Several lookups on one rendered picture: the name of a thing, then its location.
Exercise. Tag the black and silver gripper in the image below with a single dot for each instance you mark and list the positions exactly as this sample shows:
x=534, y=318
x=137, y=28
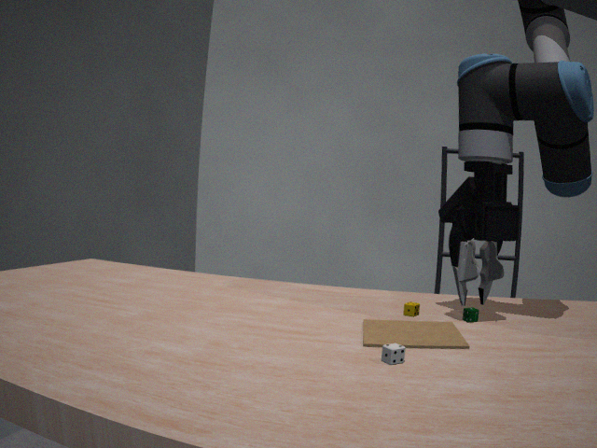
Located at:
x=498, y=224

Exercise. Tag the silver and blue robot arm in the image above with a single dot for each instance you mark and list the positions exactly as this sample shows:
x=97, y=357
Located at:
x=552, y=91

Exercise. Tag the grey die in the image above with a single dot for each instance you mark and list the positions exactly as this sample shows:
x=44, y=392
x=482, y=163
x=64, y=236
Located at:
x=393, y=353

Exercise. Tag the yellow die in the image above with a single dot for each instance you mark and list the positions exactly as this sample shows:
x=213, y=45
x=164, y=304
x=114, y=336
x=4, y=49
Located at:
x=411, y=308

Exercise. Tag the green die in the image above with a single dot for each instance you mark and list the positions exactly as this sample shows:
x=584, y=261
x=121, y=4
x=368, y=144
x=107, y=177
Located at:
x=471, y=315

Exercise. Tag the tan flat mat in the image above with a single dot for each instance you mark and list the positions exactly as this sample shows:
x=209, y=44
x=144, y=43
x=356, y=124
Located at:
x=413, y=334

